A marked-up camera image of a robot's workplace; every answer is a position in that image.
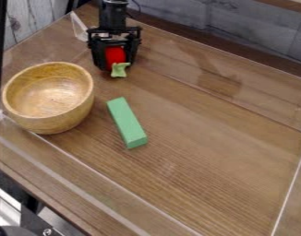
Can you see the black metal table frame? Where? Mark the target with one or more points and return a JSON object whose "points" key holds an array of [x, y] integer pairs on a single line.
{"points": [[20, 219]]}

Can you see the green rectangular block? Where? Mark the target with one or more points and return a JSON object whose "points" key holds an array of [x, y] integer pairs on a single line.
{"points": [[128, 126]]}

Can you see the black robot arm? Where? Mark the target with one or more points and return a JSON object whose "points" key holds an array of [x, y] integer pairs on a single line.
{"points": [[113, 41]]}

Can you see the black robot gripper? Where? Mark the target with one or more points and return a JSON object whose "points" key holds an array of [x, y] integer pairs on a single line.
{"points": [[112, 32]]}

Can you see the red plush fruit green leaf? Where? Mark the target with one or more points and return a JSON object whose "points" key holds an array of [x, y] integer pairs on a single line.
{"points": [[116, 62]]}

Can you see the wooden bowl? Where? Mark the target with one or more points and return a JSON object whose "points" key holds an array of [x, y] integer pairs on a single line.
{"points": [[48, 97]]}

